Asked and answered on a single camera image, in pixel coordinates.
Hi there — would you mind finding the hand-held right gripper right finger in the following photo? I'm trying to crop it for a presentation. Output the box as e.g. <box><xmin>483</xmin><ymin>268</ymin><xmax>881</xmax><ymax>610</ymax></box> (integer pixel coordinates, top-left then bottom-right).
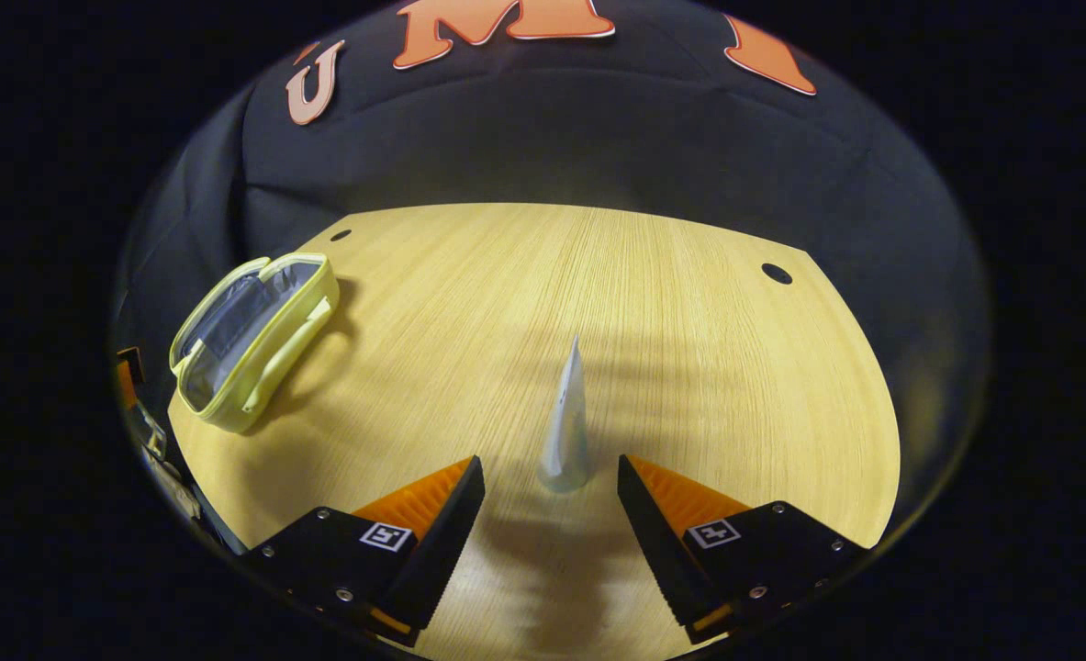
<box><xmin>618</xmin><ymin>454</ymin><xmax>872</xmax><ymax>645</ymax></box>

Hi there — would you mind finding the white and blue tube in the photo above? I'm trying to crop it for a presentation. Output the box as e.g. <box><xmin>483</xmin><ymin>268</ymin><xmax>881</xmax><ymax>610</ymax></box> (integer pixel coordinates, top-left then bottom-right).
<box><xmin>537</xmin><ymin>334</ymin><xmax>591</xmax><ymax>494</ymax></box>

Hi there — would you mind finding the pale yellow suitcase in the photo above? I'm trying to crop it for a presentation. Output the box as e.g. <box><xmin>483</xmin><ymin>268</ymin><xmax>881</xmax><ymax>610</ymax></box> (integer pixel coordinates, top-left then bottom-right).
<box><xmin>168</xmin><ymin>252</ymin><xmax>341</xmax><ymax>435</ymax></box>

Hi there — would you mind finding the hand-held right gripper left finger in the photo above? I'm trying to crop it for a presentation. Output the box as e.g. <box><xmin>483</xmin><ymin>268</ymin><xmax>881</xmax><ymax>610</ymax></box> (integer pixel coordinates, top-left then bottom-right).
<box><xmin>244</xmin><ymin>455</ymin><xmax>487</xmax><ymax>644</ymax></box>

